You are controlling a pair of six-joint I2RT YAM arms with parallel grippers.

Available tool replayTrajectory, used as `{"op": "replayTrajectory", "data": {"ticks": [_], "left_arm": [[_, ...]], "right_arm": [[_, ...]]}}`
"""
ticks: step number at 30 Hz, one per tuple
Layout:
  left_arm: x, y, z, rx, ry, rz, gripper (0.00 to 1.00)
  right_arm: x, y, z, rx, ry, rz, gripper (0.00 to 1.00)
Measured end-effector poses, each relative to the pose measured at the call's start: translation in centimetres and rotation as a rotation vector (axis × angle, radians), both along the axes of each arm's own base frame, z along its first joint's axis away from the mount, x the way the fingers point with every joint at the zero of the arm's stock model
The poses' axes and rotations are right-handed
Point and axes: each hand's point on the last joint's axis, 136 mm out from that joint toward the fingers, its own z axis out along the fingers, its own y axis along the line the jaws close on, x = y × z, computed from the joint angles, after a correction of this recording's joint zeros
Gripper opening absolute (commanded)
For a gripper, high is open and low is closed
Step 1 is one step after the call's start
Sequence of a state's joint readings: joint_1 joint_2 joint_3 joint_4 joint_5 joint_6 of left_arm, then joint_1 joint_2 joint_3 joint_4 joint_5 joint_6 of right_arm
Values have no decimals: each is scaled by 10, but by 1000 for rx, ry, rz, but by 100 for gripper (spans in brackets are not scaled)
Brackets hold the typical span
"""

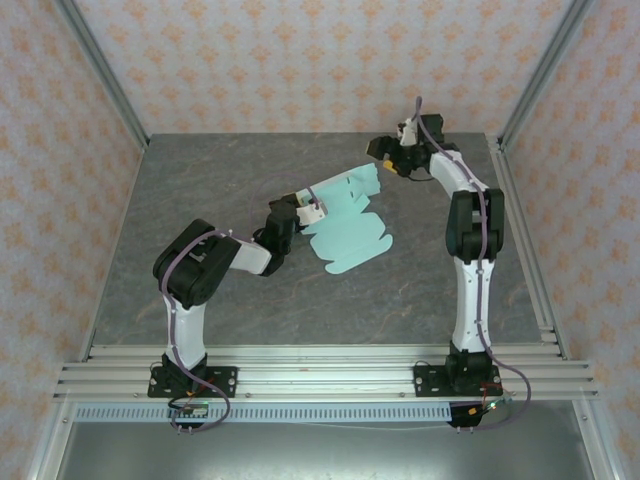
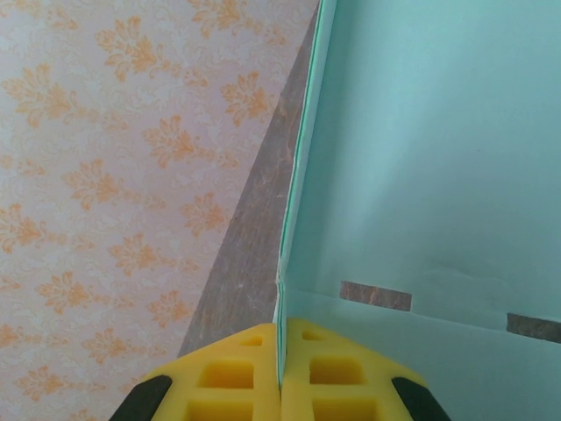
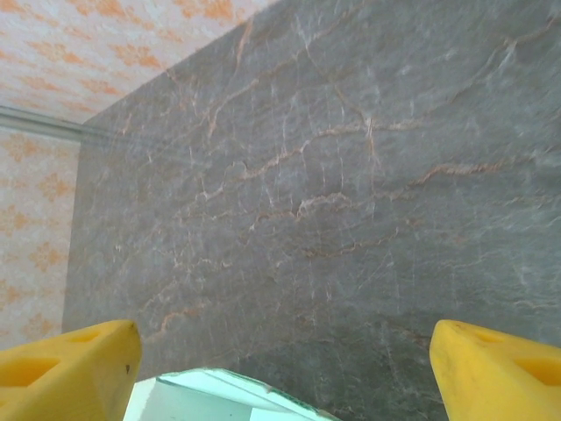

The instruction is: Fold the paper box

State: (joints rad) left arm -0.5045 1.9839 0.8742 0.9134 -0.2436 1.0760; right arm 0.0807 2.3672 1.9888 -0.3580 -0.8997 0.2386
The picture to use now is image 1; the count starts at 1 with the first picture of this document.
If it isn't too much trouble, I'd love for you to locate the mint green paper box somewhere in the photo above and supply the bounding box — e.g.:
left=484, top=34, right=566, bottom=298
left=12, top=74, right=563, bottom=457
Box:
left=298, top=162, right=395, bottom=275

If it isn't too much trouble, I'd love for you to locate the small circuit board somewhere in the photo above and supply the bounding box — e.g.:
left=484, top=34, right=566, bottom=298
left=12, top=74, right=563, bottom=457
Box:
left=467, top=397, right=514, bottom=417
left=167, top=399, right=210, bottom=419

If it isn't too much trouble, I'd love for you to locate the grey metal panel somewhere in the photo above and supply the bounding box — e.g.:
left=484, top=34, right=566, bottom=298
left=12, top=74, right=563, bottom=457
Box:
left=54, top=422, right=586, bottom=480

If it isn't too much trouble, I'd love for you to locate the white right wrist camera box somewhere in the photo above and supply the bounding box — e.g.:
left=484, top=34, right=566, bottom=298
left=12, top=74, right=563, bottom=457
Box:
left=396, top=118, right=420, bottom=147

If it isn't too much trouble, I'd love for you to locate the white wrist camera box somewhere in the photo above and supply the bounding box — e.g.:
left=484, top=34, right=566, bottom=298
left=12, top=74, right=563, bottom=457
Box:
left=295, top=202, right=327, bottom=225
left=396, top=118, right=420, bottom=147

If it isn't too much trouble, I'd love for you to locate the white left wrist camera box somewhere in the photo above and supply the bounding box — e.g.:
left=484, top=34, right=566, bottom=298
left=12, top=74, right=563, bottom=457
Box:
left=295, top=202, right=327, bottom=225

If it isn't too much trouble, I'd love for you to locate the aluminium side rail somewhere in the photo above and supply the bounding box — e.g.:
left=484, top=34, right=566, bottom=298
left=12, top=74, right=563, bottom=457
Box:
left=487, top=134, right=569, bottom=361

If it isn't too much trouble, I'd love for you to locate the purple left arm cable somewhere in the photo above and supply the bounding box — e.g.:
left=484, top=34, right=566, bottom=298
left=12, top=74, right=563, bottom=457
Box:
left=159, top=173, right=324, bottom=435

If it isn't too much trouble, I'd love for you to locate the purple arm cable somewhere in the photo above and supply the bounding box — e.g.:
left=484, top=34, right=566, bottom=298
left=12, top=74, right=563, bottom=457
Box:
left=159, top=173, right=324, bottom=435
left=413, top=96, right=532, bottom=432

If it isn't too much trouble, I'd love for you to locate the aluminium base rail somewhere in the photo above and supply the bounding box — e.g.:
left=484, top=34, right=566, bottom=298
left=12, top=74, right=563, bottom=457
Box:
left=53, top=343, right=599, bottom=401

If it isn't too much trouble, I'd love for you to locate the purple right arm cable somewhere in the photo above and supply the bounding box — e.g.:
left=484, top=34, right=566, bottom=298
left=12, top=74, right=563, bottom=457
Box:
left=413, top=96, right=532, bottom=432

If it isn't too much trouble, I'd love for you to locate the aluminium frame post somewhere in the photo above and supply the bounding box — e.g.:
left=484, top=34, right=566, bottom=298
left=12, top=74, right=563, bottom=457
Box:
left=497, top=0, right=596, bottom=151
left=54, top=0, right=150, bottom=150

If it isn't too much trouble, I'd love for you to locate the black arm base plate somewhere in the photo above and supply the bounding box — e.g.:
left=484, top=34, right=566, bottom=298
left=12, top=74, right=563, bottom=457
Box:
left=146, top=364, right=239, bottom=400
left=413, top=363, right=501, bottom=399

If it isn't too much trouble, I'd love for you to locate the slotted grey cable duct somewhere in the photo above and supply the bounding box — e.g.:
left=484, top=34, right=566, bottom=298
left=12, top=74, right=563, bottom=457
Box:
left=74, top=404, right=454, bottom=424

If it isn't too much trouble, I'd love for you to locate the aluminium frame strut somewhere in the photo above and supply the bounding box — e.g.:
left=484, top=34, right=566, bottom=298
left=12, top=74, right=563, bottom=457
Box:
left=573, top=399, right=615, bottom=480
left=27, top=399, right=76, bottom=480

